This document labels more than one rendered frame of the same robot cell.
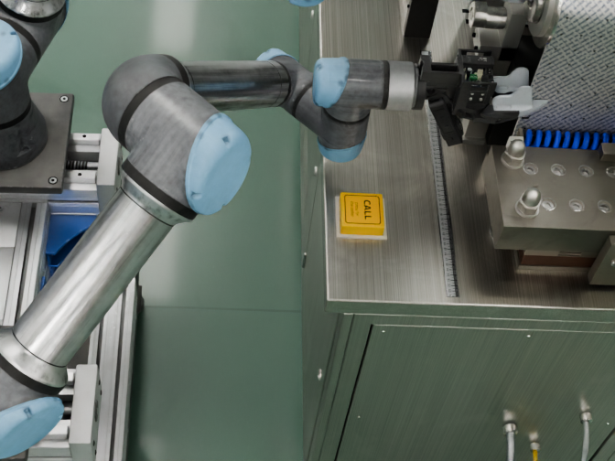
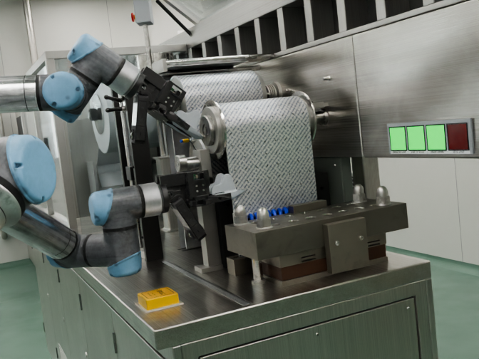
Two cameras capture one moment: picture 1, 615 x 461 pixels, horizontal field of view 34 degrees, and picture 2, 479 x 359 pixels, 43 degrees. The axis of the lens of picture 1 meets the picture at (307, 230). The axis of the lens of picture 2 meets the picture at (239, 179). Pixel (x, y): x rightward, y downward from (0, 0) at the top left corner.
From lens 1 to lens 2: 1.02 m
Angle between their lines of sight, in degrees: 51
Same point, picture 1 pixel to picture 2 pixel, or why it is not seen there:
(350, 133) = (128, 238)
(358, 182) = not seen: hidden behind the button
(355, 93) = (121, 199)
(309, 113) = (95, 246)
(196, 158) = (12, 142)
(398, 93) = (150, 193)
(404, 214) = (189, 295)
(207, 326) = not seen: outside the picture
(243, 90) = (42, 214)
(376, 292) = (190, 318)
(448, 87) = (180, 188)
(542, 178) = not seen: hidden behind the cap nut
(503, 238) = (259, 246)
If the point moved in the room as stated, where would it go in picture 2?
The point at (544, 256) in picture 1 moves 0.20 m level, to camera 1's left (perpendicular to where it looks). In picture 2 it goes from (294, 266) to (204, 283)
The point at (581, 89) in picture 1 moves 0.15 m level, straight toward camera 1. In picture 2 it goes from (259, 175) to (260, 181)
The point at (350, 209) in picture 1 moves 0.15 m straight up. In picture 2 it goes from (148, 295) to (139, 224)
